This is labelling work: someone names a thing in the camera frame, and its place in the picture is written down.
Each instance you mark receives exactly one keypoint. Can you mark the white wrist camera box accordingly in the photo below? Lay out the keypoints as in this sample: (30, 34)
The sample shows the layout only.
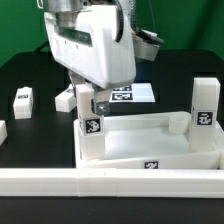
(146, 44)

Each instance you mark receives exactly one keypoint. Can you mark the white front fence bar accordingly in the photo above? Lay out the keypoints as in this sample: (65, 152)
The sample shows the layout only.
(111, 182)

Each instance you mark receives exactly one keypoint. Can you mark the white marker base plate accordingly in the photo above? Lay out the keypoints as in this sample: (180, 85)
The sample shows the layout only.
(136, 92)

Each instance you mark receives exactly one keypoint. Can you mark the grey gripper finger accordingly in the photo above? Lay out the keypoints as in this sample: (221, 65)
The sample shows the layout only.
(100, 102)
(75, 79)

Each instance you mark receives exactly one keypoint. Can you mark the white left fence block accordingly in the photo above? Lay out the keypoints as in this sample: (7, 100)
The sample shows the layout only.
(3, 131)

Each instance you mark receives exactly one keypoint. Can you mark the white desk top tray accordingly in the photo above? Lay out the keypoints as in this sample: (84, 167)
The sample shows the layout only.
(145, 142)

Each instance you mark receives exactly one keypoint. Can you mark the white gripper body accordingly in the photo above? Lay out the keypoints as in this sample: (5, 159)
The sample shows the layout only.
(93, 40)

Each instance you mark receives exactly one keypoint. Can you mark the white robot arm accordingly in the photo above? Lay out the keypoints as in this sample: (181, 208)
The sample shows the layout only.
(93, 39)

